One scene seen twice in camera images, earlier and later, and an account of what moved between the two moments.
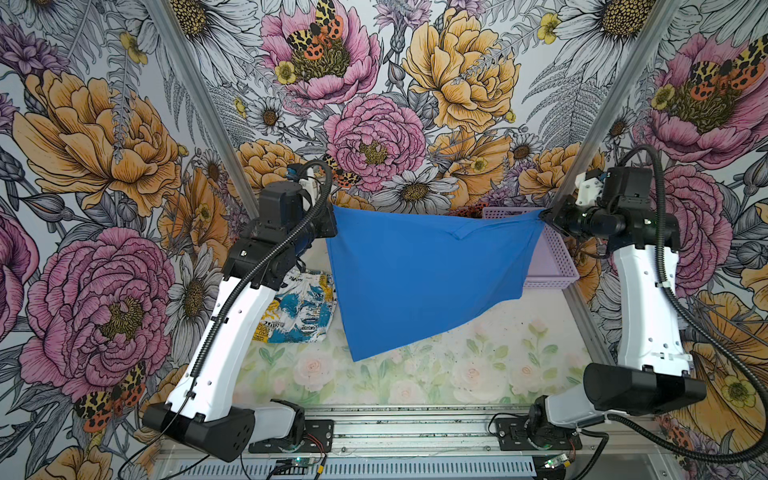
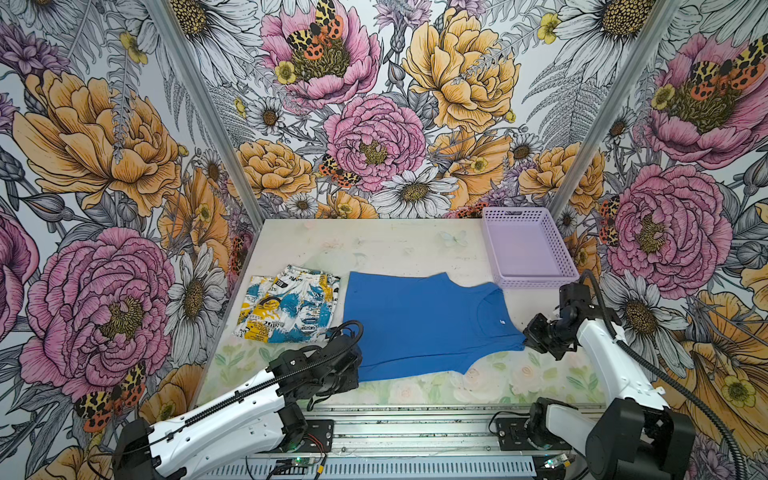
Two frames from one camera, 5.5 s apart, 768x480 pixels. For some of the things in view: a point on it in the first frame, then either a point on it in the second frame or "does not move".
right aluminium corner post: (618, 93) does not move
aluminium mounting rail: (423, 428) does not move
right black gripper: (558, 214) to (534, 340)
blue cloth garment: (400, 276) to (417, 324)
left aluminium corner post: (164, 19) does not move
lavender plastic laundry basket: (550, 265) does not move
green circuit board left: (295, 466) does not move
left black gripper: (329, 228) to (350, 383)
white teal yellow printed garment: (301, 310) does not move
